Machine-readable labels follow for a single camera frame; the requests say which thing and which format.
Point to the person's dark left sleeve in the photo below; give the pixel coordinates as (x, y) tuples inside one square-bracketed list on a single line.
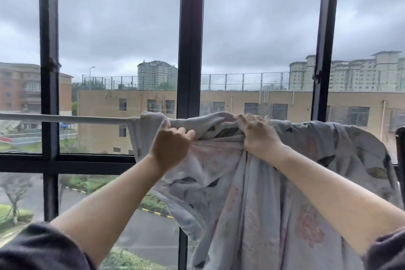
[(38, 247)]

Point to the long beige building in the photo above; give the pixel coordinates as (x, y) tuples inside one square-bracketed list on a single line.
[(101, 105)]

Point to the person's left forearm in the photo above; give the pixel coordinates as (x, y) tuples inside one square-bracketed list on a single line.
[(110, 206)]

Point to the person's dark sleeve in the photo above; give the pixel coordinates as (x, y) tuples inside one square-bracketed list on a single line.
[(38, 247), (389, 250)]

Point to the brown brick building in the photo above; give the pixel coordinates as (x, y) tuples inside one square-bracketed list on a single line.
[(19, 89)]

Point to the black flat panel board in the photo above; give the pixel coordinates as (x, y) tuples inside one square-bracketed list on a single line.
[(401, 159)]

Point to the floral light blue bedsheet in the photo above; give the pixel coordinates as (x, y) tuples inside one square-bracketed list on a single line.
[(253, 216)]

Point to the white tall apartment buildings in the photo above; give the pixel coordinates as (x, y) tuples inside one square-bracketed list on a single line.
[(357, 73)]

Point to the person's left hand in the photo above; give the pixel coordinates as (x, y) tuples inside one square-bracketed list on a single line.
[(171, 149)]

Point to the white metal drying rack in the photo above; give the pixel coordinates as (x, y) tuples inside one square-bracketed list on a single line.
[(79, 119)]

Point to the grey tall apartment block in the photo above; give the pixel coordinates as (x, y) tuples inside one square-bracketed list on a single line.
[(156, 75)]

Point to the person's right hand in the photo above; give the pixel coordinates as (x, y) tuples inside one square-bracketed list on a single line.
[(262, 140)]

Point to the street lamp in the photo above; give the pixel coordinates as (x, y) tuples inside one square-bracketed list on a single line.
[(91, 76)]

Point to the person's right forearm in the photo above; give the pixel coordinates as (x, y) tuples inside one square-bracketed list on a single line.
[(341, 200)]

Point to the person's dark right sleeve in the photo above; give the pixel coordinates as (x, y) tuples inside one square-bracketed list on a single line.
[(389, 250)]

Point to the black metal window frame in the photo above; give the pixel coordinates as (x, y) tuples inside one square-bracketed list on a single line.
[(190, 42)]

